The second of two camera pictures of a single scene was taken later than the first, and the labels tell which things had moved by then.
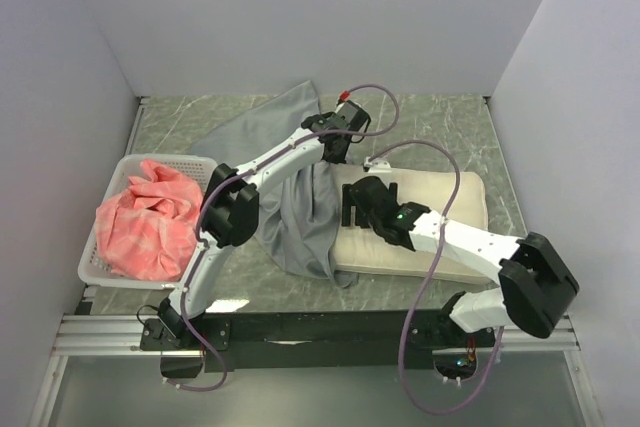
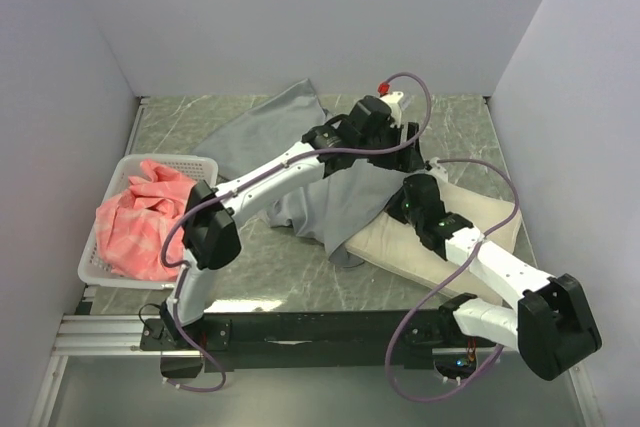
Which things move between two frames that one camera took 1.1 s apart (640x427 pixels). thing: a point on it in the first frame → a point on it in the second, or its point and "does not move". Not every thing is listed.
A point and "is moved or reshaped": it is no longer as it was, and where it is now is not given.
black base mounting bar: x=334 y=340 does not move
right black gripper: x=348 y=203 → x=392 y=207
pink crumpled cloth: x=150 y=230 does not move
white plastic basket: x=91 y=268 does not move
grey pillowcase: x=297 y=205 is moved or reshaped
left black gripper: x=341 y=159 → x=409 y=160
